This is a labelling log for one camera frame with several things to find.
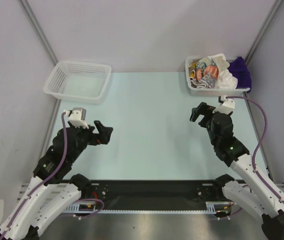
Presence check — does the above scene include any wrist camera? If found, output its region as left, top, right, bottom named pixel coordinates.
left=212, top=95, right=235, bottom=115
left=64, top=107, right=89, bottom=129

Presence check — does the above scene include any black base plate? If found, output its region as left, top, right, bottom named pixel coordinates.
left=69, top=176, right=231, bottom=207

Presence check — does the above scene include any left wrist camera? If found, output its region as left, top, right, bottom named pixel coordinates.
left=64, top=107, right=89, bottom=129

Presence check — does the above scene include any grey cable duct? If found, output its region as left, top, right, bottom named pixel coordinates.
left=63, top=200, right=234, bottom=216

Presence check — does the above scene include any left aluminium corner post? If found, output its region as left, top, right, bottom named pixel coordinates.
left=17, top=0, right=58, bottom=66

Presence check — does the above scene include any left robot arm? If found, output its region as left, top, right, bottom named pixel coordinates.
left=0, top=120, right=113, bottom=240

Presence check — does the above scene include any empty white plastic basket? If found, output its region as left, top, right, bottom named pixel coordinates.
left=43, top=60, right=112, bottom=105

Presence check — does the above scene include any white towel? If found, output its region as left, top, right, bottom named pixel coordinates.
left=215, top=69, right=238, bottom=90

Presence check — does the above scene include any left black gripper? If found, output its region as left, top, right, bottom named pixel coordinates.
left=68, top=119, right=113, bottom=163

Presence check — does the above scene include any right aluminium corner post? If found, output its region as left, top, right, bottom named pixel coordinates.
left=245, top=0, right=284, bottom=66

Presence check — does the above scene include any colourful rabbit print towel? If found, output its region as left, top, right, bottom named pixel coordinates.
left=186, top=53, right=229, bottom=89

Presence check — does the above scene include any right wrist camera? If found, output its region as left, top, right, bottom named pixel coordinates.
left=212, top=95, right=235, bottom=115

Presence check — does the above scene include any white basket with towels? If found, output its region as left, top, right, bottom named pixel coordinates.
left=185, top=55, right=250, bottom=97

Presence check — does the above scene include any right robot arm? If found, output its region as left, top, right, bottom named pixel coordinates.
left=190, top=99, right=284, bottom=240

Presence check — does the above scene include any aluminium corner post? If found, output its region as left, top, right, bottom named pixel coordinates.
left=17, top=0, right=58, bottom=66
left=245, top=0, right=284, bottom=66

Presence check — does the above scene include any purple towel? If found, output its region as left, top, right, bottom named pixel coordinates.
left=228, top=56, right=252, bottom=93

